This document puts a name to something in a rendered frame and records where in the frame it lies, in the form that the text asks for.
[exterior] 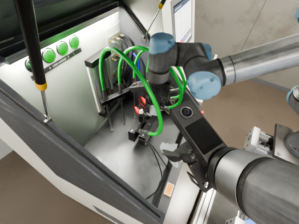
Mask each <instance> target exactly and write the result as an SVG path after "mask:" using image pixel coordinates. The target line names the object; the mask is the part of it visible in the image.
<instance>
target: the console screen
mask: <svg viewBox="0 0 299 224"><path fill-rule="evenodd" d="M192 2H193V0H171V1H170V3H171V17H172V30H173V36H174V39H175V40H174V41H175V42H190V41H191V39H192Z"/></svg>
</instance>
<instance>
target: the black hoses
mask: <svg viewBox="0 0 299 224"><path fill-rule="evenodd" d="M124 37H126V38H127V39H128V40H129V41H130V43H131V45H132V46H133V43H132V41H131V40H130V38H129V37H128V36H126V35H124ZM119 40H122V41H123V42H124V44H125V45H126V47H127V48H129V47H128V45H127V43H126V42H125V41H124V40H123V39H121V38H120V39H119ZM115 44H118V45H119V47H120V48H121V50H122V52H124V50H123V48H122V46H121V45H120V44H119V43H118V42H115ZM132 53H133V50H132V52H131V56H130V59H132ZM124 65H125V60H124V59H123V67H122V73H121V84H122V83H123V82H124V84H125V86H126V87H128V86H129V80H128V78H127V77H128V75H129V73H130V70H131V68H130V66H129V64H128V63H126V66H125V71H124ZM127 65H128V66H127ZM128 69H129V71H128ZM123 72H124V73H123ZM127 72H128V73H127ZM126 79H127V84H126V83H125V80H126ZM113 86H116V87H117V88H118V86H117V85H116V84H115V83H114V84H113Z"/></svg>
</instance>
